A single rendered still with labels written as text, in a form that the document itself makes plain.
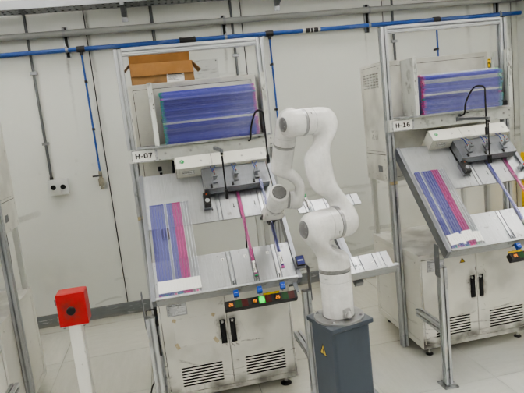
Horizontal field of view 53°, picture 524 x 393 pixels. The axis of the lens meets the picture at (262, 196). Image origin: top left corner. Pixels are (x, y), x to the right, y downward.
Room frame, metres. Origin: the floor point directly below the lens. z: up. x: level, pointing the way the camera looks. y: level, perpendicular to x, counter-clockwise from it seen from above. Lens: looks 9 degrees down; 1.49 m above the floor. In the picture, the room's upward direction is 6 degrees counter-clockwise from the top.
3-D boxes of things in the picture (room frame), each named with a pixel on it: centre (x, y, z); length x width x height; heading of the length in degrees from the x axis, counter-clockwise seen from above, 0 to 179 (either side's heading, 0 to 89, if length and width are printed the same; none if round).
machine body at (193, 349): (2.94, 0.31, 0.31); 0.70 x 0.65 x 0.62; 100
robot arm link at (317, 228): (1.88, -0.21, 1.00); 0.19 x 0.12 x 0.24; 116
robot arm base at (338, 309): (1.90, -0.24, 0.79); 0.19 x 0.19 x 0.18
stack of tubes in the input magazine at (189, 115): (2.83, 0.23, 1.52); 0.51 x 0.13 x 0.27; 100
